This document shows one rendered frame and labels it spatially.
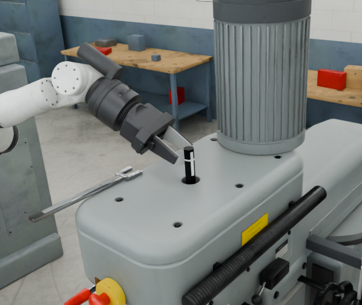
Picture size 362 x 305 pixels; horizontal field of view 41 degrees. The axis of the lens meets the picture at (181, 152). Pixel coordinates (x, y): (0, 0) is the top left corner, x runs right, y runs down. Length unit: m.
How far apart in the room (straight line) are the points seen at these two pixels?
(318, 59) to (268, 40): 4.57
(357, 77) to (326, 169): 3.58
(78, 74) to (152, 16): 6.00
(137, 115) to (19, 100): 0.26
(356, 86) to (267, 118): 3.88
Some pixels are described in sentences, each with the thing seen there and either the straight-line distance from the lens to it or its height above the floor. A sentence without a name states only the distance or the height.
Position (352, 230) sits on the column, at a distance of 1.42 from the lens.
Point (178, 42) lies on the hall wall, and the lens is 6.66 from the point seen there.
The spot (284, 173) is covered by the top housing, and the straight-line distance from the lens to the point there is 1.00.
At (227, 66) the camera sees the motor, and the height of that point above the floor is 2.08.
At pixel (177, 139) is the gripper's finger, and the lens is 0.96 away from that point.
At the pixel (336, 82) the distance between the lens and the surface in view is 4.84.
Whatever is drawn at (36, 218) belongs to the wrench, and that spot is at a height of 1.90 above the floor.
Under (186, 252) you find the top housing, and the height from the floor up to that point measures 1.87.
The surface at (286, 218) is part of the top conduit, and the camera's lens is 0.99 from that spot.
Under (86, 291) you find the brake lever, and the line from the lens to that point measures 1.00.
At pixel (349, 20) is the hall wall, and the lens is 5.33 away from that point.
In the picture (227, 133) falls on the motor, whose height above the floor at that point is 1.93.
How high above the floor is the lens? 2.34
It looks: 25 degrees down
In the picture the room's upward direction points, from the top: 4 degrees counter-clockwise
